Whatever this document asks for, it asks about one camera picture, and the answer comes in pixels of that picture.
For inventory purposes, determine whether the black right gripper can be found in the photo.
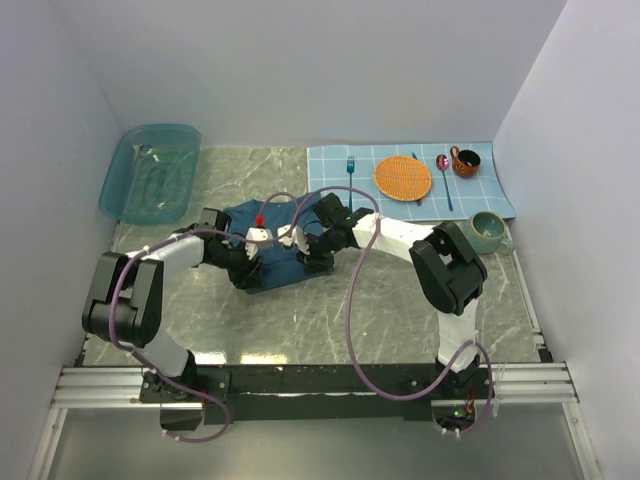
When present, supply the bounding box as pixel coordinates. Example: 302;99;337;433
297;228;342;277

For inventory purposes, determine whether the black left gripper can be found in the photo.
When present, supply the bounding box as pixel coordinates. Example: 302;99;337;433
207;237;264;290

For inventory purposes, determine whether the blue t shirt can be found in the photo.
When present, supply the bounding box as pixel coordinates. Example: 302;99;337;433
224;200;334;294

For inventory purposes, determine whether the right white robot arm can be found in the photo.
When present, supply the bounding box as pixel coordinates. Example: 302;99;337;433
279;193;488;399

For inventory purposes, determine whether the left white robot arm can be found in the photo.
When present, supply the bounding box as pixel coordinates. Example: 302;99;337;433
82;208;263;402

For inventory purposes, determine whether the blue fork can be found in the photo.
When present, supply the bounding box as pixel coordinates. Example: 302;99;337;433
346;156;355;211

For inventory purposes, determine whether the orange woven round trivet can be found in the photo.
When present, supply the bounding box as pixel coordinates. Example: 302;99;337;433
374;155;433;202

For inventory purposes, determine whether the blue checked placemat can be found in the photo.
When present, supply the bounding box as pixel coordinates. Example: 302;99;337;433
307;143;517;222

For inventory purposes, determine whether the iridescent spoon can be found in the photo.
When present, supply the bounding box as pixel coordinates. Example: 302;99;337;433
436;154;454;212

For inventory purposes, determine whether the teal plastic bin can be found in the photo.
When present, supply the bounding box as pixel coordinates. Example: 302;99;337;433
99;124;201;225

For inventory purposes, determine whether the orange black mug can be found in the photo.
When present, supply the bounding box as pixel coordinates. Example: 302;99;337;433
449;146;481;178

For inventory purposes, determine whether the green ceramic mug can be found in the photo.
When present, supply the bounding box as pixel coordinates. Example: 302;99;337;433
461;211;514;255

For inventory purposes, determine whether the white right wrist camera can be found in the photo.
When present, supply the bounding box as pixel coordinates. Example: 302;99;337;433
277;225;309;255

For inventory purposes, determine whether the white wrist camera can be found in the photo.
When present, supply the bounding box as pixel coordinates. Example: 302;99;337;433
277;225;309;255
245;214;273;260

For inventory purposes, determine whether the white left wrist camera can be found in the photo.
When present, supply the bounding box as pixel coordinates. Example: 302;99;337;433
245;214;273;260

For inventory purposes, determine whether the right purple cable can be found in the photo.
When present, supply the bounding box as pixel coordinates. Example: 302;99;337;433
299;185;496;436

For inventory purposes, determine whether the purple cable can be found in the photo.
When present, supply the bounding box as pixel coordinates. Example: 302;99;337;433
299;185;496;436
107;191;321;444

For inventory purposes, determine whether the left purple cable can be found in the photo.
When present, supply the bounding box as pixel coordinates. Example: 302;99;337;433
107;191;321;444

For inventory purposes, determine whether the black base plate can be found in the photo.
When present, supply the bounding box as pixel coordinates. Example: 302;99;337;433
139;363;491;425

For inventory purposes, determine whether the aluminium rail frame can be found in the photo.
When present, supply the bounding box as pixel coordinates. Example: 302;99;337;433
27;219;601;480

